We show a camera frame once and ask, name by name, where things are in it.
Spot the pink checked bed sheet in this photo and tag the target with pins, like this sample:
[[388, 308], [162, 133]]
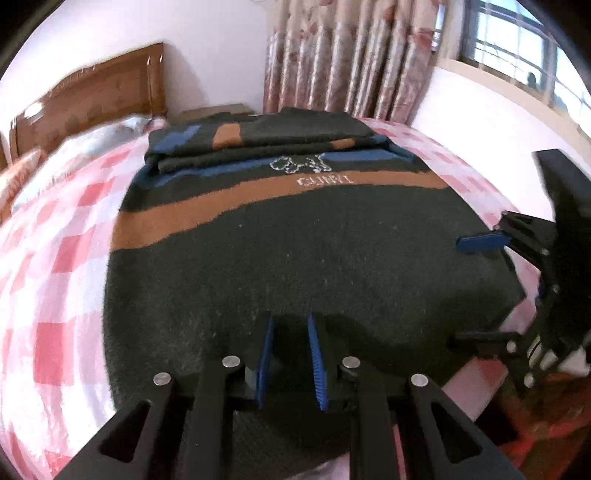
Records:
[[55, 391]]

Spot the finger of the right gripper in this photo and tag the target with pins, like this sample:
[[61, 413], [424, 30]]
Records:
[[528, 236], [511, 348]]

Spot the light blue floral pillow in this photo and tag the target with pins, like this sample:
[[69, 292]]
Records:
[[101, 139]]

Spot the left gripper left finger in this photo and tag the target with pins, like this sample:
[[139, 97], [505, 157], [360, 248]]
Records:
[[180, 428]]

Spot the wooden nightstand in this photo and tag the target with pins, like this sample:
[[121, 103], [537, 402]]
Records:
[[192, 115]]

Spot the orange floral pillow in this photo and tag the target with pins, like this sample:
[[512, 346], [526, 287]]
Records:
[[15, 177]]

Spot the window with dark frame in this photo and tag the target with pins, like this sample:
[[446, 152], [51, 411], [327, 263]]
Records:
[[505, 39]]

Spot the pink floral curtain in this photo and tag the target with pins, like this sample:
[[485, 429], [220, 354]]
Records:
[[367, 58]]

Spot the dark striped knit sweater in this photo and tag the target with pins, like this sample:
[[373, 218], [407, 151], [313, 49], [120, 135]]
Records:
[[292, 214]]

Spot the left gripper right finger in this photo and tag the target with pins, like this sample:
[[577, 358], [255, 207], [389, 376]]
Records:
[[403, 427]]

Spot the near wooden headboard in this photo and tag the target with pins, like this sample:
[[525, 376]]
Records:
[[131, 83]]

